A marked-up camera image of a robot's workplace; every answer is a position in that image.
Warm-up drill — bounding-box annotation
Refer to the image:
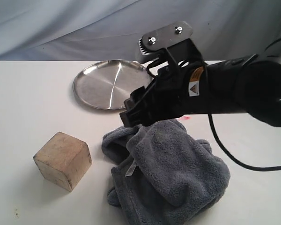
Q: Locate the grey backdrop cloth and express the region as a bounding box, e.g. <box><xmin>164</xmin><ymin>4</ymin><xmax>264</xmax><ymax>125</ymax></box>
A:
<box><xmin>0</xmin><ymin>0</ymin><xmax>281</xmax><ymax>61</ymax></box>

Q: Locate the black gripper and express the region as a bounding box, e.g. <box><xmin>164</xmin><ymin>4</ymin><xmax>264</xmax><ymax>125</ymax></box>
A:
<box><xmin>119</xmin><ymin>61</ymin><xmax>207</xmax><ymax>127</ymax></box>

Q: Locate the round stainless steel plate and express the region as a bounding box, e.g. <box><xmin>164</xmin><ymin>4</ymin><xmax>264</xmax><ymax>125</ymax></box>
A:
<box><xmin>73</xmin><ymin>60</ymin><xmax>152</xmax><ymax>110</ymax></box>

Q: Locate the black cable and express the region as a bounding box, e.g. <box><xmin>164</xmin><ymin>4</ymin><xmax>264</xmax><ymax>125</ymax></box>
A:
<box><xmin>201</xmin><ymin>63</ymin><xmax>281</xmax><ymax>171</ymax></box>

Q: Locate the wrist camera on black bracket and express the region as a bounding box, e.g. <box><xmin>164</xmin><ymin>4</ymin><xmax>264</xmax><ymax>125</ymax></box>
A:
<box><xmin>136</xmin><ymin>21</ymin><xmax>202</xmax><ymax>66</ymax></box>

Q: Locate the wooden cube block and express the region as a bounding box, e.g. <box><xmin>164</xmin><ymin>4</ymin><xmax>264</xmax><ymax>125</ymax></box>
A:
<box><xmin>33</xmin><ymin>132</ymin><xmax>92</xmax><ymax>192</ymax></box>

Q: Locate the grey fluffy towel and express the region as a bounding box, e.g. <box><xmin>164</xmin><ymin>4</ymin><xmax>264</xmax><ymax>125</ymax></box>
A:
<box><xmin>101</xmin><ymin>119</ymin><xmax>230</xmax><ymax>225</ymax></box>

